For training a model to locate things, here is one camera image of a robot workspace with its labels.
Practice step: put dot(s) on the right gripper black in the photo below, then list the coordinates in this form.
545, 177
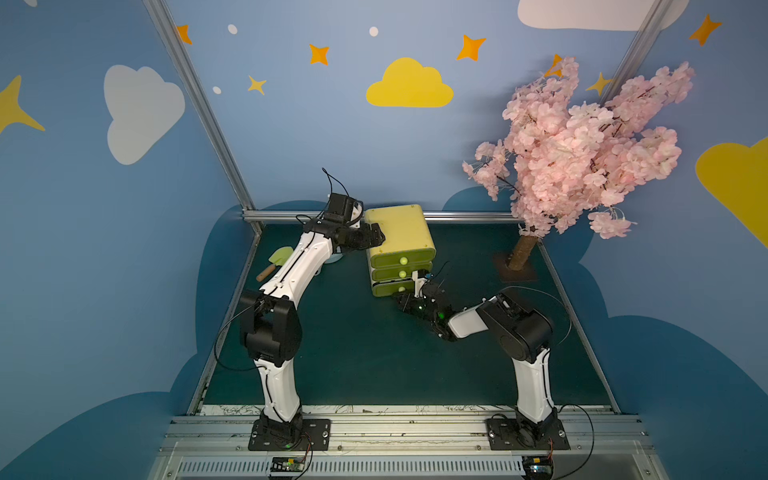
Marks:
417, 302

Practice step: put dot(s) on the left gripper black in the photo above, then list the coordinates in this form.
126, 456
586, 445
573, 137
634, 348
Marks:
366, 237

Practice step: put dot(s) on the yellow-green drawer cabinet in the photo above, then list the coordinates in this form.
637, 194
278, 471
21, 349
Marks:
404, 226

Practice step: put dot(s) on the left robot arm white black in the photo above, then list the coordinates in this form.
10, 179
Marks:
272, 334

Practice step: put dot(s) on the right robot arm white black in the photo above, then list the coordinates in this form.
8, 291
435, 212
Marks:
521, 330

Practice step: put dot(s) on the right controller board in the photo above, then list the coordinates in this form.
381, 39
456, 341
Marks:
537, 467

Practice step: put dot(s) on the controller board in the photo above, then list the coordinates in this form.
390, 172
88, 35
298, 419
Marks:
287, 466
537, 467

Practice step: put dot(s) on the pink cherry blossom tree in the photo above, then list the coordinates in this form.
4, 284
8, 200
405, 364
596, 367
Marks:
560, 161

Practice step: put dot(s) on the left controller board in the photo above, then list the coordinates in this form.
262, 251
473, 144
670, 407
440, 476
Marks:
287, 466

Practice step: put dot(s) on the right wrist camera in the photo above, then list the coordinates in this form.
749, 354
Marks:
420, 279

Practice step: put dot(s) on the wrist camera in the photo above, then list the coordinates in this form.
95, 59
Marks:
420, 279
343, 209

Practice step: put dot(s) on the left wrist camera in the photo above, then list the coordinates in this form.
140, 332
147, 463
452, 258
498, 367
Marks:
343, 209

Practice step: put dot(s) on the green toy shovel wooden handle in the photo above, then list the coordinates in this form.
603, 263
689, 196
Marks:
276, 260

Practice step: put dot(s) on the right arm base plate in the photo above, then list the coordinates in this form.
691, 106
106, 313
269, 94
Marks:
509, 434

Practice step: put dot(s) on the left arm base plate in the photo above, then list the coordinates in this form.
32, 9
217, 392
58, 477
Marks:
272, 435

